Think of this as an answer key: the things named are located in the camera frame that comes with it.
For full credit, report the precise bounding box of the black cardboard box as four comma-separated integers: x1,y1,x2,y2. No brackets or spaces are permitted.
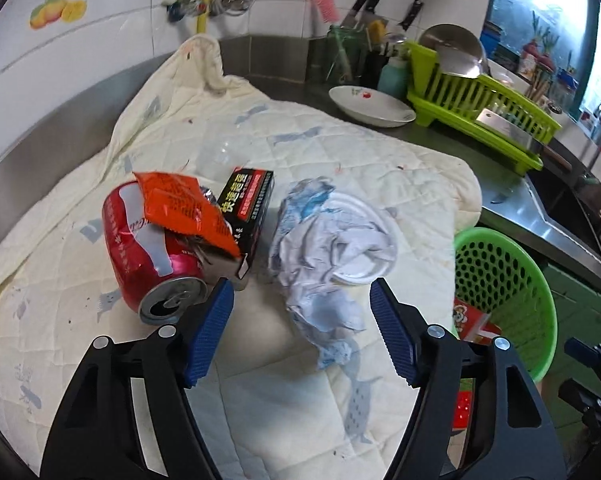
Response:
208,166,274,292

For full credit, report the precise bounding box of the blue container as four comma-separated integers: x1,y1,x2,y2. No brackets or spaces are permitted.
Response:
481,20,501,53

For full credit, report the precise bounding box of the red can with white script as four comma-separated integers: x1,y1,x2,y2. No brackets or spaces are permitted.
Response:
102,179,217,326

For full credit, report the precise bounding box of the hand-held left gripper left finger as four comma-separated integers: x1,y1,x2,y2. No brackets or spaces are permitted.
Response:
40,277,234,480

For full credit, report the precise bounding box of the pink bottle brush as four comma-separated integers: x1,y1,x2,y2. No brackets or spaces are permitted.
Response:
311,0,354,81

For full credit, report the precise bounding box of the teal bottle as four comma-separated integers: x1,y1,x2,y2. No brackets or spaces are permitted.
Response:
378,56,411,98

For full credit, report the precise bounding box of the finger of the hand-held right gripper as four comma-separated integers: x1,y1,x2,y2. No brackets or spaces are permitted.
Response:
565,337,601,392
557,379,601,411

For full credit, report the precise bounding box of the white paper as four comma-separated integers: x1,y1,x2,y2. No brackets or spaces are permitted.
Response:
268,176,399,367

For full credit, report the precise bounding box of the steel sink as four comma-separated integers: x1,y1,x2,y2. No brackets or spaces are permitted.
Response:
528,165,601,266

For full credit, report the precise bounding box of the black utensil holder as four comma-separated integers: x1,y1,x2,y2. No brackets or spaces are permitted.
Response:
363,50,392,88

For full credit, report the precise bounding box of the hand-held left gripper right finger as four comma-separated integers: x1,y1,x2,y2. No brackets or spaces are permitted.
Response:
369,277,566,480

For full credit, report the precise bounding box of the sprouting onion in jar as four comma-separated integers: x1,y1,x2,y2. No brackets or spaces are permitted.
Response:
521,10,541,73
535,30,557,78

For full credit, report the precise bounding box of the green plastic dish rack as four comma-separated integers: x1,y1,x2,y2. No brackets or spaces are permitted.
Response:
405,40,563,177

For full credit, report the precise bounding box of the cream quilted blanket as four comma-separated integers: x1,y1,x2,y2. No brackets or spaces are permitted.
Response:
0,34,483,480

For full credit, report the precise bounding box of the green cabinet door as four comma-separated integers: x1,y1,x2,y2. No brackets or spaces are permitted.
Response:
541,260,601,431

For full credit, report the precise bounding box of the orange snack wrapper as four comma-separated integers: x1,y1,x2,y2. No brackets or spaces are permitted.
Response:
132,171,242,259

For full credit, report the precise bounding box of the glass jar with blue lid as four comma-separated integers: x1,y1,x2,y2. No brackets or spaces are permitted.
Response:
555,67,579,106

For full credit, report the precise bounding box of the black handled knife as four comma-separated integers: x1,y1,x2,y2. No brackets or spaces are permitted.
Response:
341,0,385,28
398,0,425,31

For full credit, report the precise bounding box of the knife holder with utensils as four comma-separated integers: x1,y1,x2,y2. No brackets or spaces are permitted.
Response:
327,25,369,83

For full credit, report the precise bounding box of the green perforated plastic basket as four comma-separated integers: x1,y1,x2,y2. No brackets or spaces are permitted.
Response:
452,226,559,383

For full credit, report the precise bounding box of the cleaver with wooden handle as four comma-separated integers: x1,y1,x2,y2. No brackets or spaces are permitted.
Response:
475,107,574,171

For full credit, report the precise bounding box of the white plate with red print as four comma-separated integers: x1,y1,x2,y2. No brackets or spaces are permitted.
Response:
328,85,417,128

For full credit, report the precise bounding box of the red can with cartoon print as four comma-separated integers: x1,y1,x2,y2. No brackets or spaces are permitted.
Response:
453,296,502,345

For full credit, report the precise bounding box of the white plastic lid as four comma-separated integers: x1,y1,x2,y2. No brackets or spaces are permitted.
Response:
325,194,400,281

